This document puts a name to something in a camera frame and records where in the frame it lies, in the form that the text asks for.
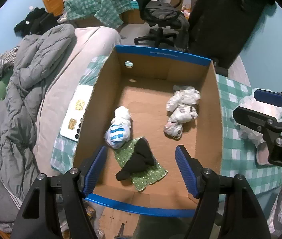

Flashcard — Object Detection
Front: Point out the white mesh bath loofah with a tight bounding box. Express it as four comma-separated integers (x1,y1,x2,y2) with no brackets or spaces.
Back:
233,88,282,166

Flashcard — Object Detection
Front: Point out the green checkered tablecloth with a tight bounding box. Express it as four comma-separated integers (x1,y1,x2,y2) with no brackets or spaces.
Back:
50,56,282,194

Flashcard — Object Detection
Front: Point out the green sparkly cloth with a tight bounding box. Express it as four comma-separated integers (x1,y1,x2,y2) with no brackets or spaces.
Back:
114,136,168,192

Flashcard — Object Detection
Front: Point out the black sock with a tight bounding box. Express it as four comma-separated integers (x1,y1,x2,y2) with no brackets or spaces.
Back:
116,138,156,181

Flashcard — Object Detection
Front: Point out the blue striped white sock ball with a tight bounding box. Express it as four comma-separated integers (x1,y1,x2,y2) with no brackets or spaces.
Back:
104,106,131,149

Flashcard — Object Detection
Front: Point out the crumpled white patterned cloth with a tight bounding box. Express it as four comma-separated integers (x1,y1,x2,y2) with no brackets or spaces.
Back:
164,85,200,140

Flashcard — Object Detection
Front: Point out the silver plastic bag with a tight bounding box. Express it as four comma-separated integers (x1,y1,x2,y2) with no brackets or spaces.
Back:
267,189,282,238

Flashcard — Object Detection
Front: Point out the cardboard box with blue rim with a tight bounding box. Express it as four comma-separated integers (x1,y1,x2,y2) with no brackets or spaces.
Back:
73,45,223,217

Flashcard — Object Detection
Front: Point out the grey quilted comforter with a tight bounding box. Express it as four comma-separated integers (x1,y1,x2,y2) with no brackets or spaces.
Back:
0,24,76,233

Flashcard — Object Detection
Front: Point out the beige mattress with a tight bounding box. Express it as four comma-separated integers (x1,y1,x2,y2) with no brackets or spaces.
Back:
33,26,121,176

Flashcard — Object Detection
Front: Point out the large black cabinet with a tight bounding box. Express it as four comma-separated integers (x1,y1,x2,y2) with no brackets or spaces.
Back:
189,0,275,72

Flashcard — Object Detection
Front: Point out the black office chair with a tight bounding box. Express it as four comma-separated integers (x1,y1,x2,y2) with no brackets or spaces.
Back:
134,0,190,52

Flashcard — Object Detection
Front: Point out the black clothes pile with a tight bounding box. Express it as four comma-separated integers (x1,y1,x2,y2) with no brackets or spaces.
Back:
14,7,58,37

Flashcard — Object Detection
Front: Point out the green checkered cloth on box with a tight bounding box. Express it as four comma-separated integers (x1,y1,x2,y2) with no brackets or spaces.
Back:
64,0,133,29

